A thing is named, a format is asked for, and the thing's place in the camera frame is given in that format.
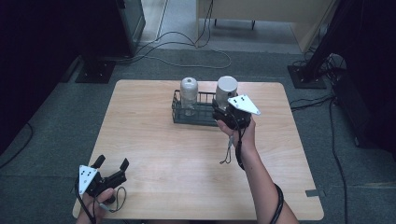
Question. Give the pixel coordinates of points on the clear bottle silver lid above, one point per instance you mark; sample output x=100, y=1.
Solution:
x=226, y=88

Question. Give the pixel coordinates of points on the dark tape strip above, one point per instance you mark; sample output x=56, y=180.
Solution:
x=314, y=193

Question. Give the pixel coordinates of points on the dark curtain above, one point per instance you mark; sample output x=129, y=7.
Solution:
x=31, y=46

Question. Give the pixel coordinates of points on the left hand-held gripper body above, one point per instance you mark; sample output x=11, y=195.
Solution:
x=88, y=180

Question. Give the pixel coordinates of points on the clear bottle domed grey lid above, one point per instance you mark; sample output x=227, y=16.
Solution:
x=189, y=93

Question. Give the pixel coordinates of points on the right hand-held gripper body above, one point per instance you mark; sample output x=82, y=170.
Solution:
x=236, y=115

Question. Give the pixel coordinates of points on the beige wooden furniture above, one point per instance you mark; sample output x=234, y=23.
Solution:
x=264, y=11

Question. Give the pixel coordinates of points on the black square stand base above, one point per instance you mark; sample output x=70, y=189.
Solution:
x=306, y=79
x=95, y=71

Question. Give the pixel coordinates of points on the black box on floor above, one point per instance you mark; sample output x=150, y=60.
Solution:
x=358, y=109

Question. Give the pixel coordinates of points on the black slanted stand pole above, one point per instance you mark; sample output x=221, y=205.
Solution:
x=327, y=37

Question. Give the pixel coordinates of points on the dark grey cabinet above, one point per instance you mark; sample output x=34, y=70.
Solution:
x=132, y=25

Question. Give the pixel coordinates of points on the person's right hand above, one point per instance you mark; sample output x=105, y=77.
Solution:
x=246, y=137

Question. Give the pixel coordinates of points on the person's left hand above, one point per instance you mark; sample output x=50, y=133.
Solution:
x=93, y=208

